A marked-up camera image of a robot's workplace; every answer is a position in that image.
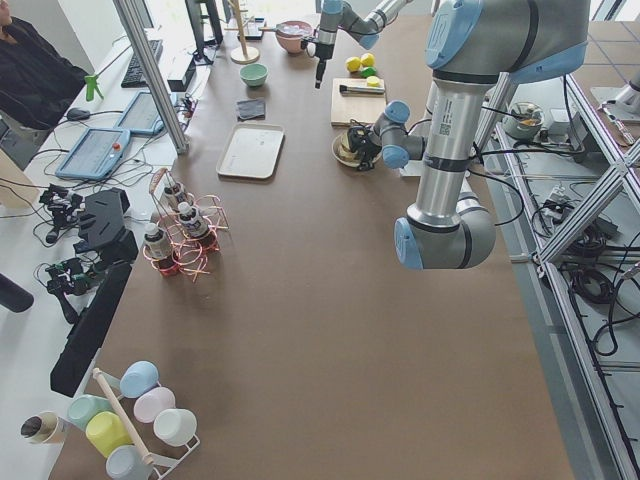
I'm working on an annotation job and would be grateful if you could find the tea bottle lower left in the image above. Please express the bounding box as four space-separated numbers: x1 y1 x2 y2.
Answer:
178 201 214 250

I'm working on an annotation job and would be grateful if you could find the tea bottle upper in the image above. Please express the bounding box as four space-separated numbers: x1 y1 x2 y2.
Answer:
163 183 189 212

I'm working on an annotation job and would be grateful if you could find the yellow lemon upper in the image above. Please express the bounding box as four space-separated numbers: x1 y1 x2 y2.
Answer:
360 53 375 68

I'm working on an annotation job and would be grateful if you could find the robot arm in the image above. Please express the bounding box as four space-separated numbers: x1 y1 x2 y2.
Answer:
301 0 411 89
374 1 590 270

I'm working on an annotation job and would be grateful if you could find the pink bowl with ice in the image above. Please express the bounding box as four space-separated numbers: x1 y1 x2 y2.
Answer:
275 20 314 55

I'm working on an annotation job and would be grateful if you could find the white wire cup rack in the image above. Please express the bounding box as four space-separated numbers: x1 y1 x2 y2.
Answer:
91 367 201 479

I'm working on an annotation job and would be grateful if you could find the steel muddler black tip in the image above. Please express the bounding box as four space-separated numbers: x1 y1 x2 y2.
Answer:
339 84 386 96

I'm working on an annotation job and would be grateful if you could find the mint green cup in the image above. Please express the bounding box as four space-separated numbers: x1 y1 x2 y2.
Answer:
67 394 113 431

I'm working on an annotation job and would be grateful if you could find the blue teach pendant far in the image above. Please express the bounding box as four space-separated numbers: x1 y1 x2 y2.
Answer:
115 91 164 137

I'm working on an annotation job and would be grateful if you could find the blue teach pendant near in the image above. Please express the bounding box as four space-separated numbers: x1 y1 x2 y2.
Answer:
55 128 131 180

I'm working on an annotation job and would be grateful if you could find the grey blue cup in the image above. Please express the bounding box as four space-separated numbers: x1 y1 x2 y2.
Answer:
106 445 153 480

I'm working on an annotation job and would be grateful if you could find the yellow lemon lower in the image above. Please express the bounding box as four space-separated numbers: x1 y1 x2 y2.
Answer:
345 57 361 73

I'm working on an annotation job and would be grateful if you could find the black keyboard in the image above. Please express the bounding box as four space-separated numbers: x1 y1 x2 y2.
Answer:
120 38 165 90

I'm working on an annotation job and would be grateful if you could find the half cut lemon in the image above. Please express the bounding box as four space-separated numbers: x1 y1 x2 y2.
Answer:
366 76 381 88

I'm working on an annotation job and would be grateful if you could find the tea bottle lower right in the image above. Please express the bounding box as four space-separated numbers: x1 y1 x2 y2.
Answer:
144 222 178 276

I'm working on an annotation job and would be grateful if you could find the green ceramic bowl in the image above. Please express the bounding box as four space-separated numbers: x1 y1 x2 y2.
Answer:
239 63 268 88

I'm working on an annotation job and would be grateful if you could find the tea bottle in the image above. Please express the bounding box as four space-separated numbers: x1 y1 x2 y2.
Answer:
144 222 178 276
163 183 189 212
178 201 214 250

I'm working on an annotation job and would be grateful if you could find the grey folded cloth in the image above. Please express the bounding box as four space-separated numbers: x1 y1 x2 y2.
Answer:
236 98 266 121

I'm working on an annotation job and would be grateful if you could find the wooden cutting board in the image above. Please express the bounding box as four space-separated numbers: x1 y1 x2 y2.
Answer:
330 78 387 126

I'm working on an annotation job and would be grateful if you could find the green lime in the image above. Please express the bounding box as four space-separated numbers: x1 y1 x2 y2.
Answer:
359 66 377 78

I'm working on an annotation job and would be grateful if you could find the white round plate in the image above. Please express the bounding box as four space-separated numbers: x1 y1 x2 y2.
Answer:
332 135 380 170

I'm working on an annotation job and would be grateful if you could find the pink cup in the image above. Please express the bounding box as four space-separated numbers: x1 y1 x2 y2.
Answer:
133 386 176 424

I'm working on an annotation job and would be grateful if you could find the cream rabbit tray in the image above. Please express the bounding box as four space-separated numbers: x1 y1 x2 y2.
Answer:
216 122 285 180

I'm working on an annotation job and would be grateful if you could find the white cup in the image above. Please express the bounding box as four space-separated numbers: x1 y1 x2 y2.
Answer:
153 408 197 447

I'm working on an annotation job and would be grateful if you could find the yellow cup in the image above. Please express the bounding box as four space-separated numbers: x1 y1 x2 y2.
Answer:
85 411 133 458

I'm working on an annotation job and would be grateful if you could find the yellow lemon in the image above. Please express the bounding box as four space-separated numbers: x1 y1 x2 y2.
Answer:
360 53 375 68
345 57 361 73

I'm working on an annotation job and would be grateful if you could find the copper wire bottle rack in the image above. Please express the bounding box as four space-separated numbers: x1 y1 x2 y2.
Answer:
142 167 230 279

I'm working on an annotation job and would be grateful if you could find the paper cup metal inside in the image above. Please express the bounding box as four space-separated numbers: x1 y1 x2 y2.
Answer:
20 411 71 444

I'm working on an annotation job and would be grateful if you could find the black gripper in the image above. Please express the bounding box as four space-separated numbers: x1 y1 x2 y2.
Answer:
348 125 381 172
301 33 335 89

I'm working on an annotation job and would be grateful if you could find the aluminium frame post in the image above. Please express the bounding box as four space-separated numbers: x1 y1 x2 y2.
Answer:
113 0 189 155

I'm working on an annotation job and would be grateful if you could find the person in black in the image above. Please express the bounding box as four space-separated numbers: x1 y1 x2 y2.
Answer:
1 1 88 130

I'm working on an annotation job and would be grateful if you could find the wooden mug tree stand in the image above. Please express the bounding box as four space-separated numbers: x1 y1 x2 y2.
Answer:
226 0 260 65

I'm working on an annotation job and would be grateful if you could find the blue teach pendant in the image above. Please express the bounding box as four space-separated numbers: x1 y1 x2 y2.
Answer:
55 128 131 180
115 91 164 137

